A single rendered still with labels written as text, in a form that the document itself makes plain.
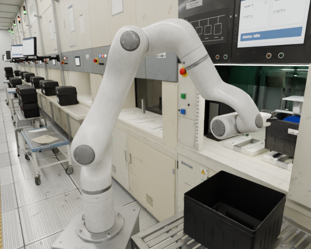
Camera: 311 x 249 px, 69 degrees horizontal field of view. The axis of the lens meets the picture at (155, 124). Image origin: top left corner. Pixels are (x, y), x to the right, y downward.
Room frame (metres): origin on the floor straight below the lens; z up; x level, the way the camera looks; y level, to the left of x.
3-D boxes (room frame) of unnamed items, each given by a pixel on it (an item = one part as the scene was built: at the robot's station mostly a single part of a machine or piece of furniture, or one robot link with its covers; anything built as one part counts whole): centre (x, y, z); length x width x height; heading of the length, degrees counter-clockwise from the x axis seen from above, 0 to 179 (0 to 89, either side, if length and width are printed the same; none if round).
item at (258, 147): (1.34, -0.58, 0.89); 0.22 x 0.21 x 0.04; 124
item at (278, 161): (1.12, -0.74, 0.89); 0.22 x 0.21 x 0.04; 124
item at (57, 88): (3.37, 1.33, 0.93); 0.30 x 0.28 x 0.26; 31
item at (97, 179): (0.82, 0.24, 1.07); 0.19 x 0.12 x 0.24; 0
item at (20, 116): (4.30, 2.45, 0.24); 0.94 x 0.53 x 0.48; 34
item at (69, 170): (2.90, 1.51, 0.24); 0.97 x 0.52 x 0.48; 37
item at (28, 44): (3.70, 1.75, 1.59); 0.50 x 0.41 x 0.36; 124
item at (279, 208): (0.74, -0.29, 0.85); 0.28 x 0.28 x 0.17; 43
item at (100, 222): (0.79, 0.24, 0.85); 0.19 x 0.19 x 0.18
